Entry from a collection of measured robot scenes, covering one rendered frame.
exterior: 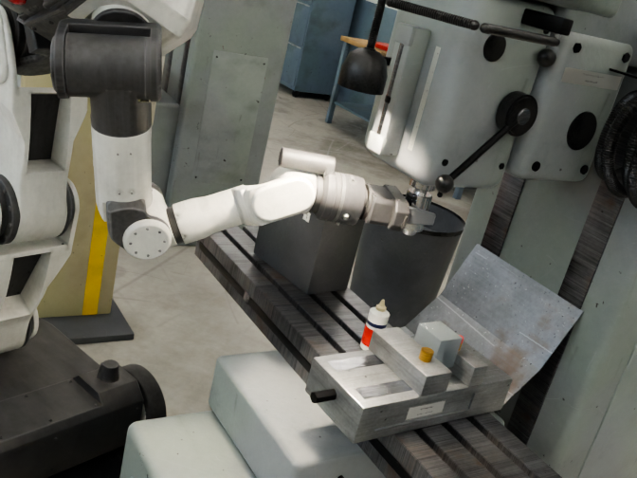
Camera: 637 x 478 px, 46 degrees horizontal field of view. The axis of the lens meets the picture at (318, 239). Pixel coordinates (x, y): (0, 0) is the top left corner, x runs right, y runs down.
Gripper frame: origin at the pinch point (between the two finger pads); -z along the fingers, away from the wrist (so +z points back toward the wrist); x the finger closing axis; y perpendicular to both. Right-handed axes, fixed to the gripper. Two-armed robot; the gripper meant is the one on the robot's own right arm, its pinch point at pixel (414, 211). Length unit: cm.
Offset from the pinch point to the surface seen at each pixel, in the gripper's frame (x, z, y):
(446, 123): -11.8, 3.7, -18.9
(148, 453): -10, 40, 51
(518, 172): -6.4, -13.6, -12.4
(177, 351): 144, 24, 123
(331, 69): 731, -137, 83
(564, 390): -4, -42, 31
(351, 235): 26.1, 2.4, 16.5
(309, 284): 22.0, 9.9, 27.8
